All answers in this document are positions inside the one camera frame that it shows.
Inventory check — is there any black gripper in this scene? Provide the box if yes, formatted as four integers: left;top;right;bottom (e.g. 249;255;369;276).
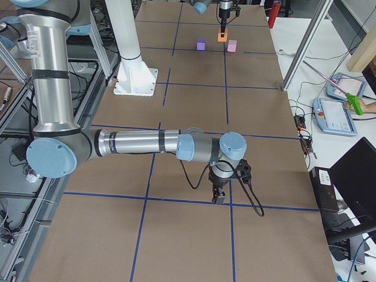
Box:
219;1;232;36
209;167;232;204

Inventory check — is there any orange foam block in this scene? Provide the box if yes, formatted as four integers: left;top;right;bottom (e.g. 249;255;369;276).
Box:
217;30;228;42

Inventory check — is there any pink foam block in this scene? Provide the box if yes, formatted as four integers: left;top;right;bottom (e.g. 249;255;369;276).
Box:
227;40;237;53

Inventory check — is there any purple foam block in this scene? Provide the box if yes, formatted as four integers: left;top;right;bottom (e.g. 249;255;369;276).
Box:
196;38;206;51

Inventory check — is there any red cylinder tube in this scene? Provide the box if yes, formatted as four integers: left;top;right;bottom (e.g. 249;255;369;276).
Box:
268;1;281;29

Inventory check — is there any brown paper table cover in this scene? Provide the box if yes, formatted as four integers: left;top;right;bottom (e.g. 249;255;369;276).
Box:
29;2;337;281

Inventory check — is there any black computer box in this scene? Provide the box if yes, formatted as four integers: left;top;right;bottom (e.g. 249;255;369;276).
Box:
309;167;339;213

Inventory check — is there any black monitor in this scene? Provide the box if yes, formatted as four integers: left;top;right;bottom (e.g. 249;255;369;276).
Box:
329;137;375;220

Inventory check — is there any far teach pendant tablet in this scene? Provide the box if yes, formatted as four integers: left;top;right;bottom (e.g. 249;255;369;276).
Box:
326;72;367;101

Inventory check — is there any teach pendant tablet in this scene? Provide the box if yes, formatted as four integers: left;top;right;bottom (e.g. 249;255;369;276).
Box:
313;98;357;137
326;72;367;101

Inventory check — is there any near teach pendant tablet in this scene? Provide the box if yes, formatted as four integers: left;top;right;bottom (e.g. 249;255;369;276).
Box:
313;98;357;137

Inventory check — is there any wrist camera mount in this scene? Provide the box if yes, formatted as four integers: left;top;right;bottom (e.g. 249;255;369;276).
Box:
232;1;241;17
236;159;251;184

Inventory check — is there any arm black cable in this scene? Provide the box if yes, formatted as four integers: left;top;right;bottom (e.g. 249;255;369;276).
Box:
179;160;265;217

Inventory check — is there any aluminium frame post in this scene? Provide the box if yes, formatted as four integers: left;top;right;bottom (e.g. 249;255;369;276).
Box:
281;0;334;91

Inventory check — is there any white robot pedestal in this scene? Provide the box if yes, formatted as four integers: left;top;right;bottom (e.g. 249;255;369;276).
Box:
105;0;158;96

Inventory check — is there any green handled reacher grabber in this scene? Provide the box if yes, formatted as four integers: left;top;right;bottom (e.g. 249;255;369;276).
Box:
302;60;368;115

